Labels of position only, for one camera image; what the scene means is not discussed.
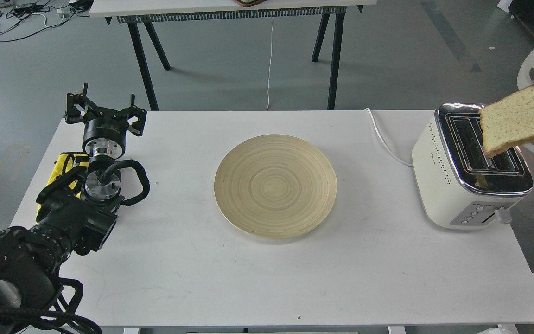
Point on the round wooden plate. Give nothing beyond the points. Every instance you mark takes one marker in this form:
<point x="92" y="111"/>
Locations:
<point x="275" y="186"/>

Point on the slice of bread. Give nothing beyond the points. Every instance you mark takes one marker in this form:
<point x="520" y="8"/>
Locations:
<point x="508" y="122"/>

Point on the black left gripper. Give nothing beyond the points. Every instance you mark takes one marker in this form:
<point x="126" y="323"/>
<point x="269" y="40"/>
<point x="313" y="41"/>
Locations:
<point x="104" y="135"/>

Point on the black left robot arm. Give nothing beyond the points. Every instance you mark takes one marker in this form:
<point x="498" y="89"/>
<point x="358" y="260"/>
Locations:
<point x="77" y="213"/>

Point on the cream and chrome toaster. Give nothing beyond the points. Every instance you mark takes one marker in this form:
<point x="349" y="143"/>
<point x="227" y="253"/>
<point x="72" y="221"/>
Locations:
<point x="460" y="188"/>

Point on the brown object on background table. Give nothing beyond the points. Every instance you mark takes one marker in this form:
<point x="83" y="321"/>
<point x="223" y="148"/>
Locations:
<point x="248" y="3"/>

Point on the white background table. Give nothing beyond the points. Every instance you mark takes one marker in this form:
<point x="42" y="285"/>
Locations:
<point x="147" y="12"/>

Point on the yellow cloth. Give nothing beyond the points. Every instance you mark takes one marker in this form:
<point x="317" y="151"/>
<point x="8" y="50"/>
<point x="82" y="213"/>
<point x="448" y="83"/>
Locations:
<point x="65" y="162"/>

